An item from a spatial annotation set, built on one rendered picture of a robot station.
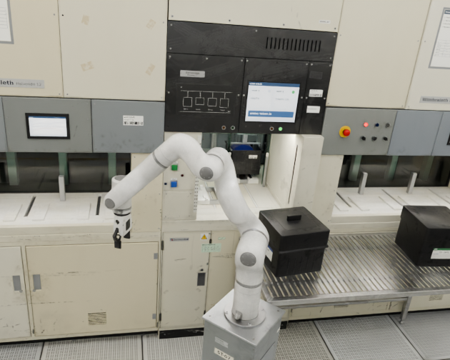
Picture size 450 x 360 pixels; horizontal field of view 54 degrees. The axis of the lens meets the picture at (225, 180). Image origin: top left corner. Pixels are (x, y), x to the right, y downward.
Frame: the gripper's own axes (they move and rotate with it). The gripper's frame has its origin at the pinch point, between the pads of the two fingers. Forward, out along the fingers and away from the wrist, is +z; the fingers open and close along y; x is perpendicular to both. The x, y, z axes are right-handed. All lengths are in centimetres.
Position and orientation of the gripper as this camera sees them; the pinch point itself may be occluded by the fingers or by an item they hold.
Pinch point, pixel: (122, 241)
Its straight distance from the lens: 208.5
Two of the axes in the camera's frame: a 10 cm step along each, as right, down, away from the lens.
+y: 2.3, -3.6, 9.0
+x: -9.7, -1.6, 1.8
